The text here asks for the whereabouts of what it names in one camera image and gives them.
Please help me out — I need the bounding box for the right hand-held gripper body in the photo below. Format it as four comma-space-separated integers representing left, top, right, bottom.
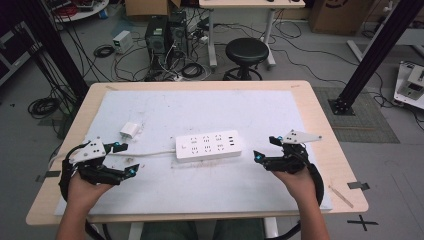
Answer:
262, 129, 324, 175

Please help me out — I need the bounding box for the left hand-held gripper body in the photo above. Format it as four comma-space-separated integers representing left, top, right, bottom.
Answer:
68, 136, 129, 186

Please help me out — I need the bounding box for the white charger adapter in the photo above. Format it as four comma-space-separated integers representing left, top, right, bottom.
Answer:
118, 121, 141, 140

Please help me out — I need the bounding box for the white power strip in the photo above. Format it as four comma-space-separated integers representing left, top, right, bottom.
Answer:
174, 129, 243, 164

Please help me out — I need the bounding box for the person's right hand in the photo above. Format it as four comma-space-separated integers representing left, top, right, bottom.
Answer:
271, 165, 318, 208

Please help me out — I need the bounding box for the person's left hand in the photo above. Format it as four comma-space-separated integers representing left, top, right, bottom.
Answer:
65, 172, 115, 215

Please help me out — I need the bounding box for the grey tape piece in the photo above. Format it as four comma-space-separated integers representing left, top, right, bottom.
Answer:
346, 180, 371, 192
34, 169, 62, 184

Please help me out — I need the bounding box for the thin wooden stick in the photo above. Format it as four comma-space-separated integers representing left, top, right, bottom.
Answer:
327, 184, 355, 210

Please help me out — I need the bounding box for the white table mat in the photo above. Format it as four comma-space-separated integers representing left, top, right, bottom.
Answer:
53, 88, 334, 217

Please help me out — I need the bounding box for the person's right leg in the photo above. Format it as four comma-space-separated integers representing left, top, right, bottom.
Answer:
212, 217, 266, 240

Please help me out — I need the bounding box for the grey floor mat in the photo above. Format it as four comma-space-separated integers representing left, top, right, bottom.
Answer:
312, 86, 401, 145

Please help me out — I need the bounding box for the black round stool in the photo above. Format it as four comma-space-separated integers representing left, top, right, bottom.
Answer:
222, 36, 271, 82

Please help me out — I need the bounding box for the white power supply box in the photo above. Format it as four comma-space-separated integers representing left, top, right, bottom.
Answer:
111, 29, 135, 55

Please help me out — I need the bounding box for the black metal stand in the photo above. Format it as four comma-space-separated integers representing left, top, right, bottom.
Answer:
327, 0, 424, 117
13, 0, 91, 101

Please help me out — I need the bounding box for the black computer tower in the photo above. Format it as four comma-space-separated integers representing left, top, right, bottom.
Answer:
144, 15, 170, 72
167, 10, 190, 60

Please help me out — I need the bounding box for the white device on floor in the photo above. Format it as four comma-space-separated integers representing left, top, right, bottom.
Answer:
392, 60, 424, 111

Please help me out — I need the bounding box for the white-legged wooden desk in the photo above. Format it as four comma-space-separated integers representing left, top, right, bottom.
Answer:
198, 0, 307, 70

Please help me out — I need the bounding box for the large cardboard box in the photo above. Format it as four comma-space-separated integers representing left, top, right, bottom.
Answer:
307, 0, 375, 37

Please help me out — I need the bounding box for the round white table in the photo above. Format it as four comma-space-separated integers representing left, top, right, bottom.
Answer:
42, 0, 111, 24

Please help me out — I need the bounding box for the small cardboard box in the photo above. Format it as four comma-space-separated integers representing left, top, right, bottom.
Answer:
124, 0, 182, 18

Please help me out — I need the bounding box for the white power strip cord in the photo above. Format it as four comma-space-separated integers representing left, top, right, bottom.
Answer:
48, 149, 178, 169

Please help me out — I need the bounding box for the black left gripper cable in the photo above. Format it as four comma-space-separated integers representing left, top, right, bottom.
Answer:
57, 141, 92, 203

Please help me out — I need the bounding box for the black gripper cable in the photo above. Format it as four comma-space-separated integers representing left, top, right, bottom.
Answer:
301, 155, 326, 210
57, 141, 92, 203

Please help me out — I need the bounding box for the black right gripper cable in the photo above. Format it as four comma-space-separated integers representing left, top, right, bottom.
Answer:
301, 155, 326, 210

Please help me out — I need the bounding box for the coiled black cable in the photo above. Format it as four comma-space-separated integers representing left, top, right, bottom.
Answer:
92, 44, 116, 59
180, 62, 205, 80
27, 96, 62, 120

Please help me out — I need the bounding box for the grey metal frame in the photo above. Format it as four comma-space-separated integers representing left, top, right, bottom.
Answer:
0, 21, 45, 88

